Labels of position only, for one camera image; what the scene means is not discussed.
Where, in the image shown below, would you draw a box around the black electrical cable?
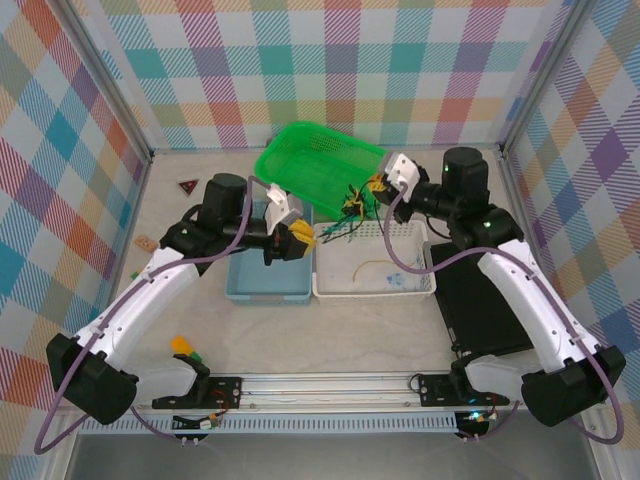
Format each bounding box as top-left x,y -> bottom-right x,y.
319,219 -> 361,246

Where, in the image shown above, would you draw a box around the wire bundle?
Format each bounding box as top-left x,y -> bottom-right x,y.
319,197 -> 381,244

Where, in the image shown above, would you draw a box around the white perforated plastic basket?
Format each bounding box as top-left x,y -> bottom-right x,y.
312,219 -> 439,304

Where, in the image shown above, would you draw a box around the blue plastic tray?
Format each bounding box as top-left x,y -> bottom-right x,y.
224,199 -> 316,307

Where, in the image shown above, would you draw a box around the green plastic basket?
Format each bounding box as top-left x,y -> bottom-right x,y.
253,120 -> 389,221

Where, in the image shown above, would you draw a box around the black flat case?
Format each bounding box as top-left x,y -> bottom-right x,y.
428,241 -> 539,359

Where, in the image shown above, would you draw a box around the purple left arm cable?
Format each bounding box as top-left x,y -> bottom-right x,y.
33,177 -> 274,456

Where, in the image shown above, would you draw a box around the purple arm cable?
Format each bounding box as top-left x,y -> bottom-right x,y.
33,177 -> 274,456
384,182 -> 626,446

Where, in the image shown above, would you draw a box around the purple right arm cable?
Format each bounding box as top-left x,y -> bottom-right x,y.
384,182 -> 626,446

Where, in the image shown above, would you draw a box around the aluminium frame post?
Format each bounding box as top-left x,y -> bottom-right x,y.
62,0 -> 154,161
497,0 -> 589,159

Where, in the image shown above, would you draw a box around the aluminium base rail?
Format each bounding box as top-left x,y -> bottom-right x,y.
149,372 -> 521,414

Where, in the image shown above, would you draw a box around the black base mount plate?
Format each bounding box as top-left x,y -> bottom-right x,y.
417,372 -> 454,407
207,375 -> 245,410

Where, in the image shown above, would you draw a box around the slotted cable duct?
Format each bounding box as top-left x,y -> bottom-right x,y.
79,412 -> 461,436

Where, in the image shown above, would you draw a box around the small power connector wires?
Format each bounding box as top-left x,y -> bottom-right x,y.
172,412 -> 224,432
457,409 -> 501,431

